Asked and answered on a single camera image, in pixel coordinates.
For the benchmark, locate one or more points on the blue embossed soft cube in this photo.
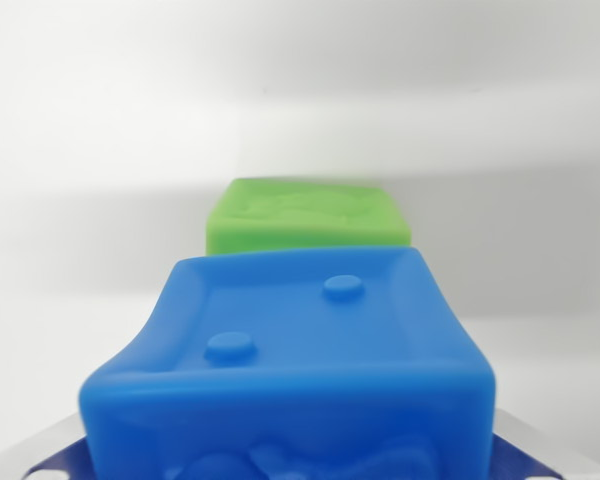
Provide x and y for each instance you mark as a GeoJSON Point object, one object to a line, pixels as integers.
{"type": "Point", "coordinates": [290, 380]}

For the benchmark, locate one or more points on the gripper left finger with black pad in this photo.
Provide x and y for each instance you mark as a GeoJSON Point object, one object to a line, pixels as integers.
{"type": "Point", "coordinates": [55, 452]}

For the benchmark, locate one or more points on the green embossed soft cube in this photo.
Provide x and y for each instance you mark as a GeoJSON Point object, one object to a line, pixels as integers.
{"type": "Point", "coordinates": [305, 220]}

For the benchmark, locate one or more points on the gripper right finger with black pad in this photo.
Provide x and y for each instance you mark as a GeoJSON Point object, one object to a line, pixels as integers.
{"type": "Point", "coordinates": [535, 457]}

